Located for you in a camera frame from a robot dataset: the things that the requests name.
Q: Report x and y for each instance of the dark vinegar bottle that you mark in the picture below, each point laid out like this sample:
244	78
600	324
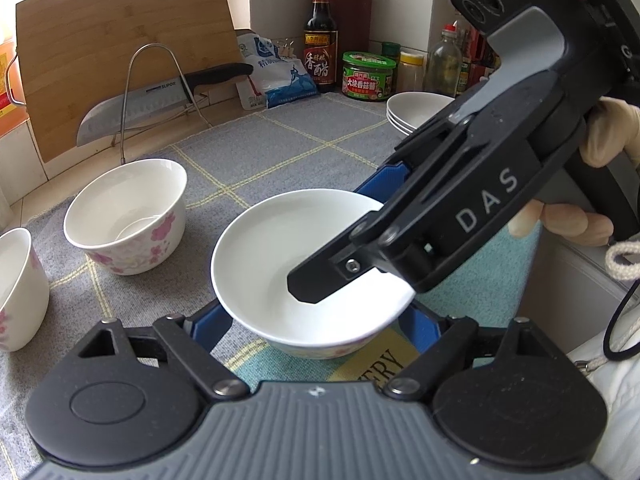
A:
320	65

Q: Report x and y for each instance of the white bowl with pink flowers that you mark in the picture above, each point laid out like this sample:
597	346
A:
280	255
20	280
125	195

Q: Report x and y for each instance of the green-labelled clear bottle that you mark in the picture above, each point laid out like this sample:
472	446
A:
463	77

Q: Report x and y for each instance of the white jacket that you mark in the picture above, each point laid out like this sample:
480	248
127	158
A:
615	410

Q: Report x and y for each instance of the orange cooking wine jug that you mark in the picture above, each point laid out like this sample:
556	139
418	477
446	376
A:
6	85

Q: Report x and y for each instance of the white and blue salt bag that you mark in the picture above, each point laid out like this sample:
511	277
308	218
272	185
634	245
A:
270	75

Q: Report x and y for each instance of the grey and teal checked tablecloth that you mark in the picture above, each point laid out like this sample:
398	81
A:
280	160

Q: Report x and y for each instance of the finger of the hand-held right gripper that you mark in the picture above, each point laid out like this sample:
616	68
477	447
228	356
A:
330	272
385	181

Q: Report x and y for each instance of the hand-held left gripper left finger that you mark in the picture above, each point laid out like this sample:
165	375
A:
212	326

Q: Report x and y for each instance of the green-lidded sauce jar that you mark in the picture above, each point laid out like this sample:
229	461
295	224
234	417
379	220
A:
370	82

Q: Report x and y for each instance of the white plate with fruit print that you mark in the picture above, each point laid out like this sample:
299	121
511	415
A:
415	105

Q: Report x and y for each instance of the yellow-lidded spice jar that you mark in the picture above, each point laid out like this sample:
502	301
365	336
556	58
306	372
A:
411	75

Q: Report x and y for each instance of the red-capped clear glass bottle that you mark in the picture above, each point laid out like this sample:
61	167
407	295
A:
442	65

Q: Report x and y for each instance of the bamboo cutting board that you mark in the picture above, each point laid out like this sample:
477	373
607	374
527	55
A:
125	5

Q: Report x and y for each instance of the dark red knife block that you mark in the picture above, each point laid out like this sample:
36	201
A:
355	25

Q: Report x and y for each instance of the small green-lidded jar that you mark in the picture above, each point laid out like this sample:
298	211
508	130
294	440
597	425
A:
391	50

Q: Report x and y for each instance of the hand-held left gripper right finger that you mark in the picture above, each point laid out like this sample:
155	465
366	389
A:
425	331

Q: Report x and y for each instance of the person's right hand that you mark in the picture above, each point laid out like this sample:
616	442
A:
615	130

